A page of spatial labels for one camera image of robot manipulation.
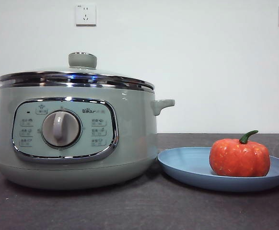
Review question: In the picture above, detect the glass lid with green knob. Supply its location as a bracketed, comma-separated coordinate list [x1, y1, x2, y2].
[0, 51, 155, 89]

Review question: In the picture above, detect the orange pumpkin with green stem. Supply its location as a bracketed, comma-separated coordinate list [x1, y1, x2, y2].
[209, 130, 271, 178]

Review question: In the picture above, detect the blue round plate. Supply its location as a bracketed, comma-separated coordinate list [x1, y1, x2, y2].
[157, 147, 279, 193]

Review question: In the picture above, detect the pale green electric steamer pot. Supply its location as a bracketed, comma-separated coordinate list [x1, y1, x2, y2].
[0, 82, 175, 191]

